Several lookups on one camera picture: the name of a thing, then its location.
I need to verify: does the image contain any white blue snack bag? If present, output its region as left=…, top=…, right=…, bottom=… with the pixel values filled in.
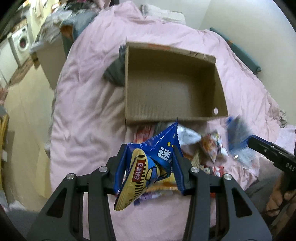
left=226, top=116, right=256, bottom=169

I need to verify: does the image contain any orange silver chip bag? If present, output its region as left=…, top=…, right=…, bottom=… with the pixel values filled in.
left=200, top=131, right=229, bottom=163

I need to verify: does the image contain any blue yellow snack bag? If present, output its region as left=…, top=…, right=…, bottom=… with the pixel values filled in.
left=113, top=122, right=182, bottom=211

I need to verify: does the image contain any red white snack bag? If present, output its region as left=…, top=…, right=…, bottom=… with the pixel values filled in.
left=133, top=124, right=155, bottom=144

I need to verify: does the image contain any person's right hand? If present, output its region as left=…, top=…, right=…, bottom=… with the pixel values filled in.
left=266, top=173, right=295, bottom=218

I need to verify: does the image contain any teal bed headboard cushion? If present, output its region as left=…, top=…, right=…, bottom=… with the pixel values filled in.
left=209, top=27, right=262, bottom=75

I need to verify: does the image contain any pink bed duvet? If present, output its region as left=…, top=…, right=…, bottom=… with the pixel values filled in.
left=47, top=1, right=284, bottom=241

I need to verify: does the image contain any brown cardboard box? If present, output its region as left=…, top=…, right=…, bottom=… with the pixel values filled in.
left=125, top=42, right=228, bottom=125

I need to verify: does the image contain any dark grey striped garment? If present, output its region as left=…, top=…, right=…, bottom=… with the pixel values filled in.
left=103, top=45, right=126, bottom=87

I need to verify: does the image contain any white washing machine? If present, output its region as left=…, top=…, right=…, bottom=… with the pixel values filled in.
left=11, top=25, right=31, bottom=67

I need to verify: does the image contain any white pillow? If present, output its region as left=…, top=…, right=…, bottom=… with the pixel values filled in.
left=140, top=4, right=186, bottom=25

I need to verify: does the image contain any pile of clothes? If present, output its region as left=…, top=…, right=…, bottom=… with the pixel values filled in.
left=30, top=1, right=101, bottom=55

